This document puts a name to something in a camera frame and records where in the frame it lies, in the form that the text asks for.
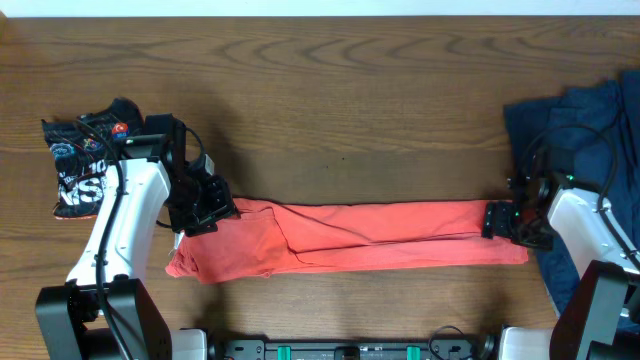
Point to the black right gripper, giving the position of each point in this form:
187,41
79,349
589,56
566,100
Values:
496,222

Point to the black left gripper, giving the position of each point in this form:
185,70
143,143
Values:
223,207

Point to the orange red t-shirt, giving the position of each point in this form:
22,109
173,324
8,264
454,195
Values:
267,238

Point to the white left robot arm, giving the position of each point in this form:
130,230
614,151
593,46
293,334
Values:
103,310

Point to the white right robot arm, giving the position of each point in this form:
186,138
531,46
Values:
556,205

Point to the dark blue denim garment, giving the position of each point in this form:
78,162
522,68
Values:
599,124

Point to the black printed folded shirt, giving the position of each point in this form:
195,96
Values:
79,152

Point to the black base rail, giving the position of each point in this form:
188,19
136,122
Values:
445,347

